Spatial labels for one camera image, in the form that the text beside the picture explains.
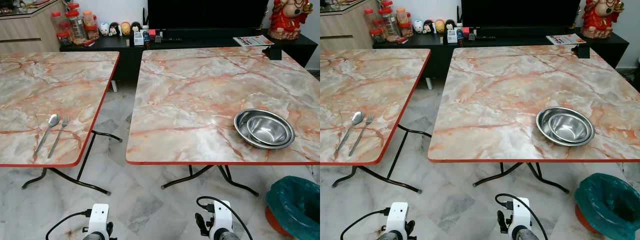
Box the steel spoon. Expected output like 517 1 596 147
334 111 364 155
33 114 61 157

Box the red waste bin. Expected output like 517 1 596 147
575 204 601 233
265 205 291 237

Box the large steel bowl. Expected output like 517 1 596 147
233 108 296 150
536 106 596 147

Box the small steel bowl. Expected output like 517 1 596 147
246 116 292 146
549 113 592 144

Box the steel fork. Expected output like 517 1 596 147
47 116 70 159
348 113 375 157

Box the black tv console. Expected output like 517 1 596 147
372 27 630 78
60 27 319 81

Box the white orange magazine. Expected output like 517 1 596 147
233 35 275 47
546 34 587 46

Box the jar with orange contents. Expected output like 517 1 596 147
82 10 99 40
396 7 412 37

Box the tall red-lid plastic jar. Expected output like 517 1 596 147
66 3 87 43
378 1 399 41

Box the black television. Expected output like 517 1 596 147
461 0 581 28
147 0 270 30

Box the light wooden cabinet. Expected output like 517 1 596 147
0 0 66 55
320 0 376 51

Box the red gold statue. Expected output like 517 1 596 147
268 0 307 41
581 0 625 39

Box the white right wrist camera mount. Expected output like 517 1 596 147
212 200 234 238
511 197 533 236

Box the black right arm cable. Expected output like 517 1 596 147
495 193 551 240
196 196 253 240

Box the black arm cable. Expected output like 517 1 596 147
196 196 253 240
340 208 391 240
495 193 551 240
45 210 93 240

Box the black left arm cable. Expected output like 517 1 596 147
340 208 391 240
45 210 93 240

